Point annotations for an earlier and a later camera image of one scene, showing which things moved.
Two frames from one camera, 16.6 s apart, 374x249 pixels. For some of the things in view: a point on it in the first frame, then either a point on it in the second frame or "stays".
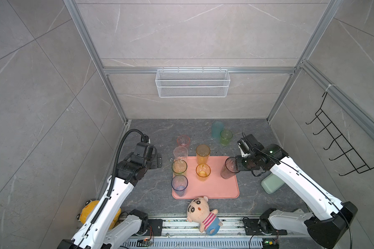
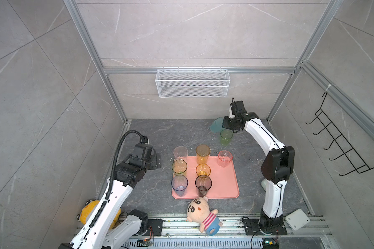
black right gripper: [239, 157] to [225, 123]
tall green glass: [179, 167] stays
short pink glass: [183, 140] to [224, 158]
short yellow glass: [202, 171] stays
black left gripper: [156, 160] stays
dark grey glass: [231, 167] to [203, 183]
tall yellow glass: [202, 152] stays
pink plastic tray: [215, 187] stays
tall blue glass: [179, 183] stays
